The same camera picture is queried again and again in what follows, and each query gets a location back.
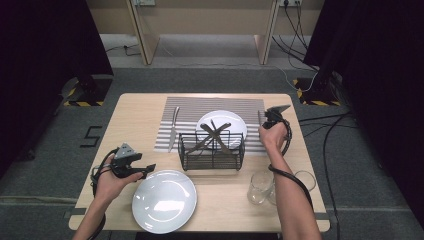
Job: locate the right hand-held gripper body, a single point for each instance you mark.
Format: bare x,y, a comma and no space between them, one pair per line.
276,118

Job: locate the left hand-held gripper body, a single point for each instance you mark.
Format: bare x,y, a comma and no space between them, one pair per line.
123,165

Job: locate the white plate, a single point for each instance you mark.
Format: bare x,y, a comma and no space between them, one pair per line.
221,116
163,203

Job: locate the silver table knife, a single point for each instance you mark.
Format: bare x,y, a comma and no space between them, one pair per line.
173,130

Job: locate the clear drinking glass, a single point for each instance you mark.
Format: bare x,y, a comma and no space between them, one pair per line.
308,180
258,191

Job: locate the person's right hand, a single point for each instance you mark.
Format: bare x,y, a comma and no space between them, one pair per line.
273,140

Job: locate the person's left hand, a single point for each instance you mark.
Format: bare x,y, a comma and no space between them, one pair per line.
110,186

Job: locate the metal cutlery piece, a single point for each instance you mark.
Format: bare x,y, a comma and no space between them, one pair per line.
226,126
212,123
206,128

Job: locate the stand base with striped tape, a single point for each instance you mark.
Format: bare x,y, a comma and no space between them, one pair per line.
90,91
316,95

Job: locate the striped placemat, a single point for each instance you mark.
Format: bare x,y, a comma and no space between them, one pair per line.
213,105

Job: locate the grey tape strip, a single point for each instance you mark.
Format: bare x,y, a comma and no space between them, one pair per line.
327,216
71,212

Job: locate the beige wooden desk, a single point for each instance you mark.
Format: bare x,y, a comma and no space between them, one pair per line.
206,20

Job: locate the black curtain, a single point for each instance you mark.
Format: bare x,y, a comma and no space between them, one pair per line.
383,83
40,66

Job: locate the wall socket with plugs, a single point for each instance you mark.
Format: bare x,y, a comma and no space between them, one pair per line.
293,2

